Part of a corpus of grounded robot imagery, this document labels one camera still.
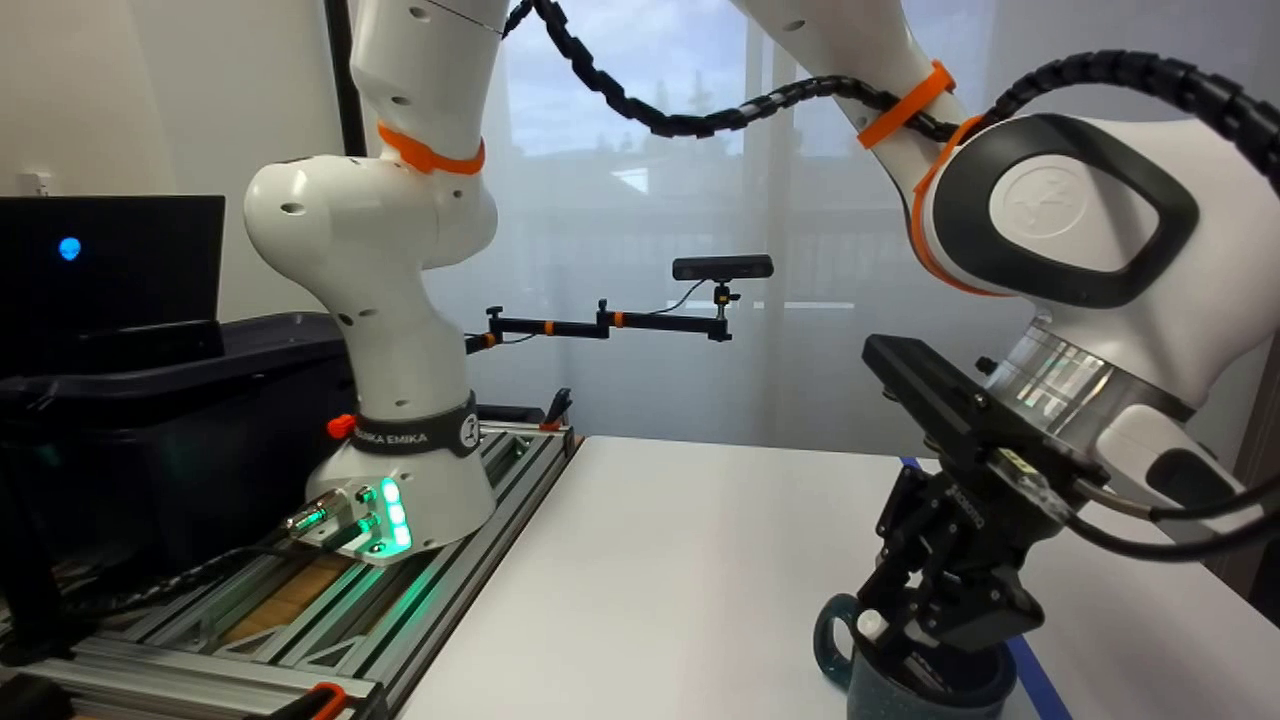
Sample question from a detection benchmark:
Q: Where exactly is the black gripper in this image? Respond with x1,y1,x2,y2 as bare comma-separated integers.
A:
856,458,1057,649

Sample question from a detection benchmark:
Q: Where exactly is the dark green mug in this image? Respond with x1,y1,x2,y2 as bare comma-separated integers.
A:
813,591,1017,720

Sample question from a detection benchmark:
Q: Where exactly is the aluminium extrusion base frame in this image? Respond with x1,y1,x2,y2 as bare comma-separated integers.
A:
10,422,575,720

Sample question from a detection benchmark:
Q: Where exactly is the black computer monitor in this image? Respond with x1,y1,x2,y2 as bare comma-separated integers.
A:
0,195,223,374

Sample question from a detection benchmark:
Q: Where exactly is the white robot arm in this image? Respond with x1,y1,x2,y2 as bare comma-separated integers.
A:
244,0,1280,659

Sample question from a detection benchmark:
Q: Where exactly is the blue tape border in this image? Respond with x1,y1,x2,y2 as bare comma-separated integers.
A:
899,450,1076,720

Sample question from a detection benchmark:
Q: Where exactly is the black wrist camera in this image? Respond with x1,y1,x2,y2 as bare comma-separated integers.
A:
860,337,1108,490

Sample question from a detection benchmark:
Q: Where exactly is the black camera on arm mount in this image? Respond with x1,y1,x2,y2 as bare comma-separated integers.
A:
462,256,774,353

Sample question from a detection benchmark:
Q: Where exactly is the black corrugated cable conduit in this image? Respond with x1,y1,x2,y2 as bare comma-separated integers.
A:
501,0,1280,192

